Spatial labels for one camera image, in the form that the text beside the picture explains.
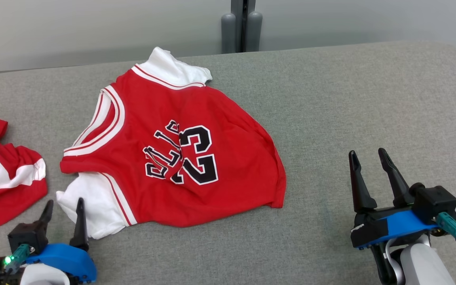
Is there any teal plug left camera cable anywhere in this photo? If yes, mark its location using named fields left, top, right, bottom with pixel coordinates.
left=4, top=243, right=30, bottom=274

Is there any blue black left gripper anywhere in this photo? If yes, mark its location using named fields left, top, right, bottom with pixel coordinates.
left=26, top=198, right=97, bottom=285

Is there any grey partition post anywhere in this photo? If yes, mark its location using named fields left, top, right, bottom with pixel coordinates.
left=221, top=0, right=263, bottom=54

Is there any red white jersey shirt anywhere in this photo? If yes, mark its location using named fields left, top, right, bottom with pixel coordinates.
left=56, top=47, right=287, bottom=240

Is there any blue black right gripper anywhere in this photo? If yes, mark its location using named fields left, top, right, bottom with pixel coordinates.
left=349, top=148, right=438, bottom=283

